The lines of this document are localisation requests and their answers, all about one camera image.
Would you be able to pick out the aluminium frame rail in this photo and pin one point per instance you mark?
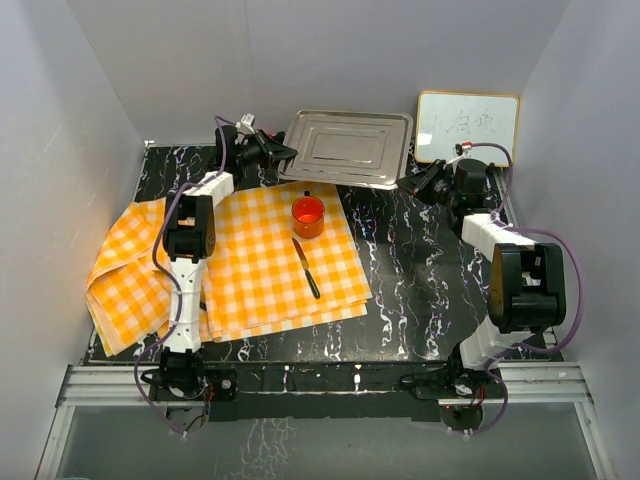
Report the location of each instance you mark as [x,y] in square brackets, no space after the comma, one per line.
[528,382]

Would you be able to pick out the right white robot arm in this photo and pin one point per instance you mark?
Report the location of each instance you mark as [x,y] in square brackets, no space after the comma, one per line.
[526,294]

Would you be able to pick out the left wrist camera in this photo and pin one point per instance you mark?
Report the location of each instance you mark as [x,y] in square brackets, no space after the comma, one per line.
[245,125]

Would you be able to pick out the silver metal tray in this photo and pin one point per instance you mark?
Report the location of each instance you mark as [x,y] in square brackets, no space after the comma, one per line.
[345,148]

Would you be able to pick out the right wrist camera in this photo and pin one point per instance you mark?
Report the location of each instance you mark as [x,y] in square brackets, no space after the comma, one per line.
[463,149]

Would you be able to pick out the orange translucent cup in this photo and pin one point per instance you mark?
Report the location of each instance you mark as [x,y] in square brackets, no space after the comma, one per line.
[308,216]

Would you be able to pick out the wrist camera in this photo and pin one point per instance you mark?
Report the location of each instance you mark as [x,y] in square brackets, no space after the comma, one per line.
[463,149]
[245,125]

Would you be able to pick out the small whiteboard yellow frame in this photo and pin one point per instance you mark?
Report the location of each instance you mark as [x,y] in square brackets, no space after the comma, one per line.
[445,119]

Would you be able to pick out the black handled table knife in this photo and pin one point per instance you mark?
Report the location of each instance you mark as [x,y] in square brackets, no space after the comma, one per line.
[305,265]

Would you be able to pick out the yellow checkered tablecloth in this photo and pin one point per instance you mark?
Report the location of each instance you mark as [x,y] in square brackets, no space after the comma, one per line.
[254,283]

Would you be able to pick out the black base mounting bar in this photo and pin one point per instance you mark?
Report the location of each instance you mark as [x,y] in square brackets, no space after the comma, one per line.
[419,391]

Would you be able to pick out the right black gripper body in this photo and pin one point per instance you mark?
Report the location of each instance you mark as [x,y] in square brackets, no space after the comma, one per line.
[441,189]

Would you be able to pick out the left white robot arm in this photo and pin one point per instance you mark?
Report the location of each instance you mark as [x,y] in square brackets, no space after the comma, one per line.
[187,240]

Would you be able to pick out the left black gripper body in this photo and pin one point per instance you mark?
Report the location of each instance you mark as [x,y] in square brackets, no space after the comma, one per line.
[253,155]

